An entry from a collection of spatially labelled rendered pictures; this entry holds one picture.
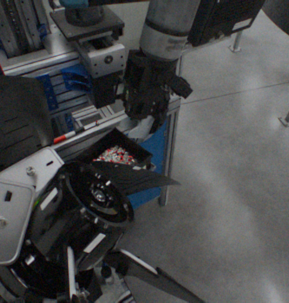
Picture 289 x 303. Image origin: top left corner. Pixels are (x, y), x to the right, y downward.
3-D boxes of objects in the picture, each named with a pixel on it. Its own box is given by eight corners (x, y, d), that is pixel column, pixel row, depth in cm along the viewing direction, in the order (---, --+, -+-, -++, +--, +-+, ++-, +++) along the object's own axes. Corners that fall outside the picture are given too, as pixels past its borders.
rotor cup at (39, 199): (54, 334, 31) (128, 263, 27) (-36, 244, 31) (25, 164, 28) (100, 264, 45) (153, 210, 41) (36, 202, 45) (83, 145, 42)
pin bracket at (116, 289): (73, 322, 51) (103, 294, 49) (65, 294, 55) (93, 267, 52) (97, 318, 56) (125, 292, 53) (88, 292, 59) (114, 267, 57)
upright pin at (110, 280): (107, 288, 52) (103, 279, 47) (102, 278, 53) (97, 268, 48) (116, 281, 53) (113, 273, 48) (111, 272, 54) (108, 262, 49)
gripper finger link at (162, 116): (140, 125, 59) (151, 90, 53) (146, 123, 60) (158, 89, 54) (152, 139, 56) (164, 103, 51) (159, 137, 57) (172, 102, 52)
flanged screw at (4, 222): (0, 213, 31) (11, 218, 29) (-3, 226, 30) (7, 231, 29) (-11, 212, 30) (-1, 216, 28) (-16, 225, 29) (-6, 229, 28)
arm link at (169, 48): (171, 19, 49) (200, 39, 45) (163, 44, 52) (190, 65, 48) (136, 16, 45) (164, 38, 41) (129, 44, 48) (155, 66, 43)
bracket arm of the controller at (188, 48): (177, 57, 89) (178, 48, 87) (171, 52, 91) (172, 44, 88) (231, 38, 97) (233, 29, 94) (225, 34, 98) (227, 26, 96)
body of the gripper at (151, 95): (111, 101, 55) (123, 42, 47) (146, 96, 59) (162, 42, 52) (130, 124, 51) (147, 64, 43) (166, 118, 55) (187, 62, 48)
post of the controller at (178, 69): (173, 96, 102) (178, 48, 87) (168, 92, 104) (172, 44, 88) (179, 94, 103) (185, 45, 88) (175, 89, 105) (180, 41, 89)
